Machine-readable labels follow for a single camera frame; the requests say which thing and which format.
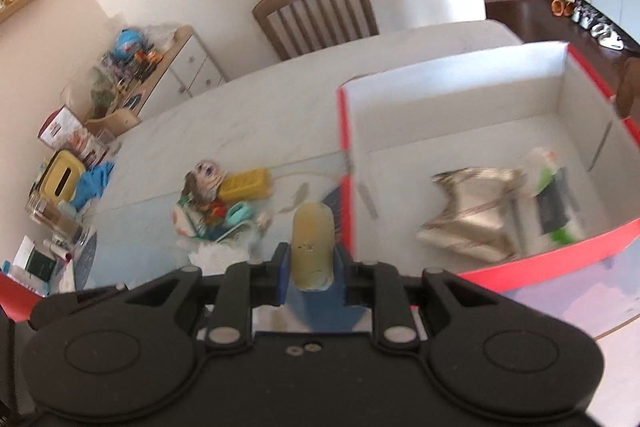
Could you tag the orange slippers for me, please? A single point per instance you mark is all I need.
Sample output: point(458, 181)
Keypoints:
point(561, 8)

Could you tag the glass jar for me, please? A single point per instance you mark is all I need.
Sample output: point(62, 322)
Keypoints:
point(50, 214)

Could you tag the white green small box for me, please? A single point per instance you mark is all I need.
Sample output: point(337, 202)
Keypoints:
point(32, 264)

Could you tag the pale yellow plastic tube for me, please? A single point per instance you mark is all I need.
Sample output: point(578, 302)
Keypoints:
point(312, 242)

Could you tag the silver foil pouch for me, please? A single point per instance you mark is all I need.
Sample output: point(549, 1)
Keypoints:
point(470, 217)

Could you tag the white green packet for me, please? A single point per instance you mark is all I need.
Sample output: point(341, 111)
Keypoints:
point(552, 202)

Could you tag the white wooden sideboard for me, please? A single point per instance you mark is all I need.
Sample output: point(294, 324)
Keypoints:
point(192, 64)

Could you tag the light blue printed table mat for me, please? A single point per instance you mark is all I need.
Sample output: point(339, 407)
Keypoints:
point(140, 237)

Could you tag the teal plastic toy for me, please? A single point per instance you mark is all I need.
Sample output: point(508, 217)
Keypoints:
point(239, 213)

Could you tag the yellow tissue box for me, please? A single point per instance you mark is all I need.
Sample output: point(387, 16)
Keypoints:
point(60, 174)

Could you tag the red cardboard box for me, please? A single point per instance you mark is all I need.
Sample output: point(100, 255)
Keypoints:
point(450, 122)

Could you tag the blue cloth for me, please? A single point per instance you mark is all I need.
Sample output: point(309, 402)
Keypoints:
point(92, 184)

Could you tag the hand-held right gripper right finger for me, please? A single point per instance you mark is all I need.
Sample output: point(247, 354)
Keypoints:
point(346, 279)

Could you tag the yellow rectangular case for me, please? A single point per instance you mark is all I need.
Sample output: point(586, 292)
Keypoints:
point(245, 185)

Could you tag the white crumpled tissue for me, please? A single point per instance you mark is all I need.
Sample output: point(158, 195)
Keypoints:
point(215, 254)

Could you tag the blue globe toy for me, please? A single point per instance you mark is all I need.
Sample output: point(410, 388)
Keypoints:
point(127, 44)

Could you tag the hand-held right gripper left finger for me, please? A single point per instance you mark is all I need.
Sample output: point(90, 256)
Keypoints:
point(281, 274)

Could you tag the red white carton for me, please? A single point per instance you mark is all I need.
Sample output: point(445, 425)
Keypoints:
point(60, 127)

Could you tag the pile of small toys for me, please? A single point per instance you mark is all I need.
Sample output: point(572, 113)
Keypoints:
point(130, 72)

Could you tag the white shoes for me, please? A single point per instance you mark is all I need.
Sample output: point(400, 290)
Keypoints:
point(602, 29)

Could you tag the small doll figure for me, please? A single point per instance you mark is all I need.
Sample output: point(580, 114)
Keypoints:
point(202, 182)

